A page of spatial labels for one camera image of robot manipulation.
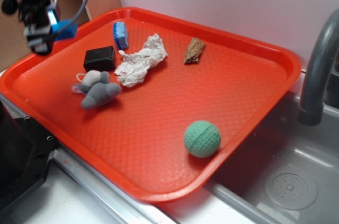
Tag green dimpled ball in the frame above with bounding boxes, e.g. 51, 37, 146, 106
184, 120, 221, 158

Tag blue rectangular block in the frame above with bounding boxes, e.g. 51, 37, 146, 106
48, 10, 78, 41

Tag brown wood piece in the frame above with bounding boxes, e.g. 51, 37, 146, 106
184, 38, 206, 65

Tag grey plush toy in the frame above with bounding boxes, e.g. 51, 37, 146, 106
72, 70, 121, 110

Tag grey cable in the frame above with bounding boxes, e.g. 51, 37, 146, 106
39, 0, 90, 46

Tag red plastic tray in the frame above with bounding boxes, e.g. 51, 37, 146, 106
1, 8, 301, 203

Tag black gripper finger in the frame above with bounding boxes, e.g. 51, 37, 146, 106
23, 23, 56, 56

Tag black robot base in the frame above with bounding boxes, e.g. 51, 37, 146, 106
1, 104, 57, 214

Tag grey plastic sink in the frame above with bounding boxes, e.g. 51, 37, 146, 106
159, 78, 338, 223

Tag white crumpled cloth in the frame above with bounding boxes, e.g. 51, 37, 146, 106
114, 33, 168, 88

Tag brown cardboard panel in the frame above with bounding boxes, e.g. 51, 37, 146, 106
1, 0, 121, 71

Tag black rectangular block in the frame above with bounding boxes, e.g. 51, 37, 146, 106
83, 46, 115, 71

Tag blue sponge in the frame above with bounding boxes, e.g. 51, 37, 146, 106
113, 22, 129, 50

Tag grey faucet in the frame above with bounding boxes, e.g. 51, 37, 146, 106
298, 10, 338, 126

